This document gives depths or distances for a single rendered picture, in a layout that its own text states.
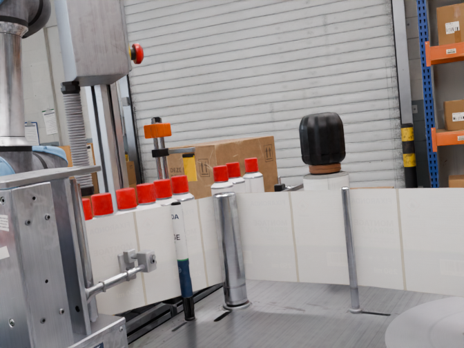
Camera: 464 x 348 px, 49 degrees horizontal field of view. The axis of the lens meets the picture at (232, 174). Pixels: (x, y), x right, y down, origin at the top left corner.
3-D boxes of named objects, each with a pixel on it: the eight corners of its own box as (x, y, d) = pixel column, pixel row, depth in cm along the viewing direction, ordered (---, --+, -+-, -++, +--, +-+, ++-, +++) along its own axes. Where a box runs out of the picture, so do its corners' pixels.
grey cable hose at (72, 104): (85, 197, 92) (68, 80, 90) (72, 197, 94) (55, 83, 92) (99, 193, 95) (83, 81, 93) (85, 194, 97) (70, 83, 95)
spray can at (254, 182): (263, 240, 127) (255, 159, 125) (245, 239, 130) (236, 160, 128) (273, 235, 131) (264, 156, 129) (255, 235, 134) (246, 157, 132)
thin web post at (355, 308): (360, 314, 74) (349, 188, 72) (347, 313, 75) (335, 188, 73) (364, 309, 76) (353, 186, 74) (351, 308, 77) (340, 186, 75)
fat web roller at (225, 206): (242, 312, 80) (228, 195, 78) (217, 309, 83) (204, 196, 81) (255, 302, 84) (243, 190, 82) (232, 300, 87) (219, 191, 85)
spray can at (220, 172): (233, 257, 114) (223, 166, 112) (214, 256, 116) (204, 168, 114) (245, 251, 118) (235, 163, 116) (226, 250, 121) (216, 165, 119)
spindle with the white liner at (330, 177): (349, 278, 91) (334, 111, 88) (303, 275, 95) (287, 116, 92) (364, 264, 98) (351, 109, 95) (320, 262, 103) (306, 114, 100)
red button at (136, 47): (127, 41, 91) (143, 41, 93) (123, 45, 95) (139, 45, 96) (130, 63, 92) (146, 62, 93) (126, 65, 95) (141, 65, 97)
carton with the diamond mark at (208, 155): (224, 229, 160) (214, 143, 157) (174, 225, 176) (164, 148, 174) (282, 210, 182) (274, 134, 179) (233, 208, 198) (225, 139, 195)
